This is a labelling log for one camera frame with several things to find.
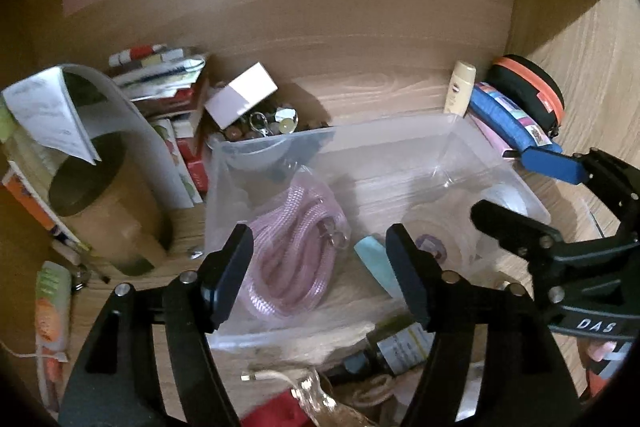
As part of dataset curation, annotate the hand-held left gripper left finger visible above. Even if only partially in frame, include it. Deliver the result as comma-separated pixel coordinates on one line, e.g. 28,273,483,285
57,223,256,427

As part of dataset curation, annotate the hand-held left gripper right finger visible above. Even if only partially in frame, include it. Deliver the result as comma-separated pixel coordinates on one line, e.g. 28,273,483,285
384,223,585,427

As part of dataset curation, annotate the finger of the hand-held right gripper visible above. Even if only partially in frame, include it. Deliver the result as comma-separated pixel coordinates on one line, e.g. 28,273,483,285
519,147,640,233
471,199,565,261

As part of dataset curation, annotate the dark green spray bottle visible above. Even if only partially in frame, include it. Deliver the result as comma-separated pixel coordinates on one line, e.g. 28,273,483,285
345,312,436,380

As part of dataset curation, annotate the clear plastic container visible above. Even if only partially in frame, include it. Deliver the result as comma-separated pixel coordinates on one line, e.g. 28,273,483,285
204,114,552,353

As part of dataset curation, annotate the brown twine bundle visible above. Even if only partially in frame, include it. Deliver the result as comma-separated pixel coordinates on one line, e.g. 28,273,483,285
340,374,401,408

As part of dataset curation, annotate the teal small tube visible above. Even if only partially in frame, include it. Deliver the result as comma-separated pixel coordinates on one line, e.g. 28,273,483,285
354,234,406,300

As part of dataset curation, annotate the pink flat case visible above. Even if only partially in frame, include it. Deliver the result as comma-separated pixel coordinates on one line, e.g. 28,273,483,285
470,114,523,160

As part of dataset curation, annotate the pink small item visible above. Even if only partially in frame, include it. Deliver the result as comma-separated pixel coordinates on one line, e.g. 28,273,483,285
580,339,631,400

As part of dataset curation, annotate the blue patchwork pouch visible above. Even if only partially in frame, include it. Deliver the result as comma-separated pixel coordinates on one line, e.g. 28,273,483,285
467,82,563,158

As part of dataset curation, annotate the black case orange zipper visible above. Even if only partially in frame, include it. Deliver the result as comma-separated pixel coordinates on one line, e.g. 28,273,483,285
486,54,565,138

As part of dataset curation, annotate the cream lotion tube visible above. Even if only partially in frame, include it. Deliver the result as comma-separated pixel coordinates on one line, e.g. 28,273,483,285
443,61,477,118

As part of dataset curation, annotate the brown cylindrical canister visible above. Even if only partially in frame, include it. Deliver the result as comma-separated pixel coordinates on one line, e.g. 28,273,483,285
48,132,173,277

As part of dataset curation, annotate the clear glass ornament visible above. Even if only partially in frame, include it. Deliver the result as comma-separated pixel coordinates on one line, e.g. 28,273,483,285
290,367,341,427

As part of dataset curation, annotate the red cloth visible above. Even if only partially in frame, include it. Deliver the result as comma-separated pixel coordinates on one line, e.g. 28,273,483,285
240,397,311,427

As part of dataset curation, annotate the small metal clip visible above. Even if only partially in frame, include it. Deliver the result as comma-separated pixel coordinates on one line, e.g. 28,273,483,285
70,267,111,293

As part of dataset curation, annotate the clear file holder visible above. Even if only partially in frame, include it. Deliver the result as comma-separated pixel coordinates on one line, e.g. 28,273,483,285
60,64,196,210

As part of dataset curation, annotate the pile of beads and trinkets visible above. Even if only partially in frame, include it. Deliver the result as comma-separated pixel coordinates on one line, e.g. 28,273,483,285
215,107,331,142

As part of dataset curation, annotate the green orange tube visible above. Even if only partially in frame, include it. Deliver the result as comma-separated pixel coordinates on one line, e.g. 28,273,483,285
35,261,72,353

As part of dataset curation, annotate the white small box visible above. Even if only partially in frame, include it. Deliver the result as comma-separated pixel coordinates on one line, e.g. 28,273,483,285
204,62,278,128

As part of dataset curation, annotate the stack of books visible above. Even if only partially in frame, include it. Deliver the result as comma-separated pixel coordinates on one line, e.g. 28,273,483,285
107,44,211,208

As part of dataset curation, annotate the orange box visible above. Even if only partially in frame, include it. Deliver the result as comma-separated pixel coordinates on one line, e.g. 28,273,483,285
1,167,61,233

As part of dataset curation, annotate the white printed paper sheet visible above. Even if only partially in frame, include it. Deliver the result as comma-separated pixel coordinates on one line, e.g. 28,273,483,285
2,67,98,165

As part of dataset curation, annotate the pink braided rope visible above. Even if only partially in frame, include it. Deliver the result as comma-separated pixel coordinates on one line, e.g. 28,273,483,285
240,172,351,320

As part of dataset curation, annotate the thin white floor cord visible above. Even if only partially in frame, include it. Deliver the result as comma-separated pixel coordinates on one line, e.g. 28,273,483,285
0,339,68,364

